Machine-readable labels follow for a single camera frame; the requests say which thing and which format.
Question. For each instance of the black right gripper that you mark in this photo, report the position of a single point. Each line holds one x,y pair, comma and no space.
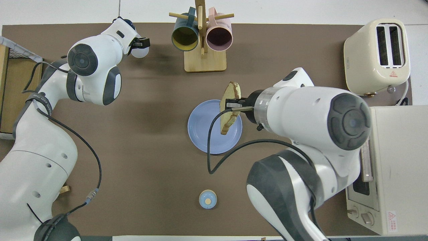
250,103

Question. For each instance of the clear squeeze bottle blue cap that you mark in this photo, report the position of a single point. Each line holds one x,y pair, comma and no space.
142,53

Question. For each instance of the toasted bread slice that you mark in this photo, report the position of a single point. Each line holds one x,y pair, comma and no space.
230,92

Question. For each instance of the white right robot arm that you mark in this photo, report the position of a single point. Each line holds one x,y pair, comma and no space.
301,113

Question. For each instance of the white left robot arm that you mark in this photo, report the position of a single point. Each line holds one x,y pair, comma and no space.
33,160

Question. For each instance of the blue round plate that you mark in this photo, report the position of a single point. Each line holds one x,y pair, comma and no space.
204,127

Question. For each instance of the small blue seasoning shaker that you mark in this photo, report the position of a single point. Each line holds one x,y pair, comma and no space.
207,199

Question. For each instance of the wooden plate rack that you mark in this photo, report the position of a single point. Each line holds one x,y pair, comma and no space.
65,189

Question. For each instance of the dark teal mug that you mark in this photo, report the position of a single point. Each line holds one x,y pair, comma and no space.
185,38

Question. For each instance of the wooden mug tree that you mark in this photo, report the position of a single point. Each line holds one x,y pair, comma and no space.
204,62

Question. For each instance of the pink mug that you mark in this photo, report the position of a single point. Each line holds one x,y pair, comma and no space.
219,38

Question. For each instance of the brown table mat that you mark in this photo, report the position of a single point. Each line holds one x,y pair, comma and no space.
150,134

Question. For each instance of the white checked cloth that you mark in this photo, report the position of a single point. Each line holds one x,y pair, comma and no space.
20,50

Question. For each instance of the cream two-slot toaster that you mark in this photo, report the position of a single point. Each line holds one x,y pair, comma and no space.
362,63

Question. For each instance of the wooden shelf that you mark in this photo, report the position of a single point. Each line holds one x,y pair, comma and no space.
16,100

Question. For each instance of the white toaster oven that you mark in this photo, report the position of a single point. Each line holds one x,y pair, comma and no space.
401,184

